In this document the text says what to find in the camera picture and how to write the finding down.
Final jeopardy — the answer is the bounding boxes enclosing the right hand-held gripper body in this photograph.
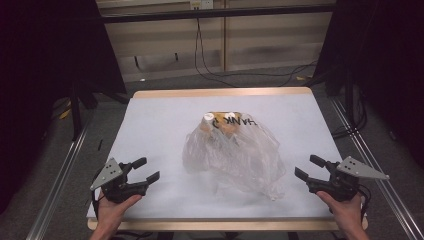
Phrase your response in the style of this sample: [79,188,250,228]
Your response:
[305,155,391,203]

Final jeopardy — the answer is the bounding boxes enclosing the person's right hand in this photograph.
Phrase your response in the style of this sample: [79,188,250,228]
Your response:
[315,190,365,234]

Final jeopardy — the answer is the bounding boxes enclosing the black hanging cable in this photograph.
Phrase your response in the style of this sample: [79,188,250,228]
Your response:
[197,18,318,88]
[193,18,238,89]

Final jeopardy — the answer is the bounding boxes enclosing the clear plastic bag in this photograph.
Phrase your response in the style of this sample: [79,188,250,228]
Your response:
[182,111,287,202]

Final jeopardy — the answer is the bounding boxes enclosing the black floor cables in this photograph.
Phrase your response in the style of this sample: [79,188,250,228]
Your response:
[331,85,370,140]

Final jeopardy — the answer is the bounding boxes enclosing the person's left hand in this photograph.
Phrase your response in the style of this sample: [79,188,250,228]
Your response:
[96,193,144,233]

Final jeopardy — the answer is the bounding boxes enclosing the black horizontal bar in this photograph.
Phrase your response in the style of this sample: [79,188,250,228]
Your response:
[99,3,338,24]

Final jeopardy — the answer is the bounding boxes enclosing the dark curtain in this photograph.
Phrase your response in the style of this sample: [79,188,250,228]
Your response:
[0,0,128,215]
[312,0,424,169]

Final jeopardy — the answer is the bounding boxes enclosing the metal floor rail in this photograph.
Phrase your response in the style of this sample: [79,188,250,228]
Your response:
[329,96,424,240]
[25,119,92,240]

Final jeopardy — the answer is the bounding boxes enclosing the orange drink bottle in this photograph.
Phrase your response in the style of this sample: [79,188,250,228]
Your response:
[220,112,244,138]
[199,112,218,138]

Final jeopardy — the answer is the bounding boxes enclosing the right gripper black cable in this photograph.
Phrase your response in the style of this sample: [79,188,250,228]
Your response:
[357,184,372,222]

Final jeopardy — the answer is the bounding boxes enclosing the white wall socket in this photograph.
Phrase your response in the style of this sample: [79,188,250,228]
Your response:
[189,0,214,11]

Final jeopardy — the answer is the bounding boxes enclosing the wooden table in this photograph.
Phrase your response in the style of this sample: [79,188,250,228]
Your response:
[87,86,369,232]

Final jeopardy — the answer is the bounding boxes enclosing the light grey table mat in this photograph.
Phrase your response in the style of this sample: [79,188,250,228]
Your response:
[86,93,368,221]

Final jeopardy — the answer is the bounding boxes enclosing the black metal stand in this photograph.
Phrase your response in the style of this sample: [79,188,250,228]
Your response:
[68,78,85,142]
[342,64,356,129]

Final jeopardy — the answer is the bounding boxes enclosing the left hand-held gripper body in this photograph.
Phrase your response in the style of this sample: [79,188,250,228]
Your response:
[89,157,150,205]

